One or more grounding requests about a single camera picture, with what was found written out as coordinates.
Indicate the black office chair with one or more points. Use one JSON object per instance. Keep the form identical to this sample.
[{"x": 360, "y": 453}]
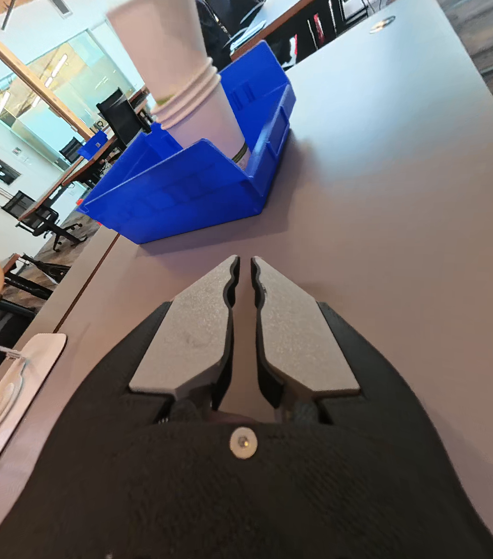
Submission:
[
  {"x": 41, "y": 218},
  {"x": 119, "y": 113}
]

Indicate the stack of white cups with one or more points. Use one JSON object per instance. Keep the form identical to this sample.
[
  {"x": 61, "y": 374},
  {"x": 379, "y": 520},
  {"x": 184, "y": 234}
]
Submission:
[{"x": 176, "y": 65}]

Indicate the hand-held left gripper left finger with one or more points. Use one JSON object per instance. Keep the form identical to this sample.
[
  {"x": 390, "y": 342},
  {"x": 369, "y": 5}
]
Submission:
[{"x": 185, "y": 340}]

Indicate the blue plastic bin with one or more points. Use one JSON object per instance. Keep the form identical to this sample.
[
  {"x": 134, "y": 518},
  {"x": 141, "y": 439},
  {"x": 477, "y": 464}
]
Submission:
[{"x": 176, "y": 205}]

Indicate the small blue storage bin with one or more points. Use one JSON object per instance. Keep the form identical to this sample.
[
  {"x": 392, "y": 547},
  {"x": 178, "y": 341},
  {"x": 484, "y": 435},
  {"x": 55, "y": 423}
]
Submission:
[{"x": 92, "y": 146}]

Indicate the white tablet stand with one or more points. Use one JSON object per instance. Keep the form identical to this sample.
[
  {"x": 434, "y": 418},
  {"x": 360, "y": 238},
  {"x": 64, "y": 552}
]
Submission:
[{"x": 41, "y": 358}]

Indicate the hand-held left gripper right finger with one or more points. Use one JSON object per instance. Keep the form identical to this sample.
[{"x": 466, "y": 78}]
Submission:
[{"x": 303, "y": 345}]

